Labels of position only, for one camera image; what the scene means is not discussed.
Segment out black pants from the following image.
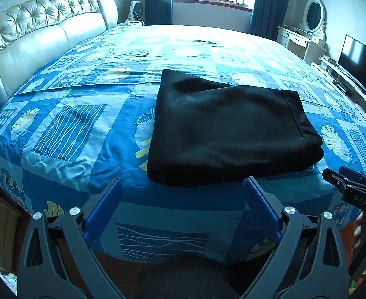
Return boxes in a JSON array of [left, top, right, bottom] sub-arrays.
[[147, 70, 324, 187]]

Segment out person right hand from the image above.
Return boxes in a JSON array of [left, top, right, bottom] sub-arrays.
[[352, 212, 363, 252]]

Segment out blue patterned bed sheet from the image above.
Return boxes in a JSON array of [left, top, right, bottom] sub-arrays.
[[0, 21, 366, 263]]

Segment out white tv cabinet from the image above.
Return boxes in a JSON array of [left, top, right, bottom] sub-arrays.
[[311, 57, 366, 121]]

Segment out black flat television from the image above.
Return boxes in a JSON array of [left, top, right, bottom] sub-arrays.
[[338, 35, 366, 93]]

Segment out white vanity dresser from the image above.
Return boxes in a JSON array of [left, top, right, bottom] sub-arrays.
[[276, 26, 327, 65]]

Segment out oval vanity mirror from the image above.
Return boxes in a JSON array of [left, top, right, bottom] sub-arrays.
[[299, 0, 327, 41]]

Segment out cream tufted leather headboard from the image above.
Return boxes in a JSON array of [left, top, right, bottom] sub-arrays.
[[0, 0, 118, 109]]

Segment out right dark blue curtain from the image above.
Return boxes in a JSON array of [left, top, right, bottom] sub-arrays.
[[248, 0, 289, 41]]

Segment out dark blue curtain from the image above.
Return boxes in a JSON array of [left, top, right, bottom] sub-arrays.
[[144, 0, 173, 25], [248, 0, 289, 41]]

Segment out white desk fan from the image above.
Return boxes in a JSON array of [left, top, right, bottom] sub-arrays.
[[127, 1, 144, 24]]

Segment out left dark blue curtain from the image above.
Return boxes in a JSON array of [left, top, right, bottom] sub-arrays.
[[144, 0, 173, 25]]

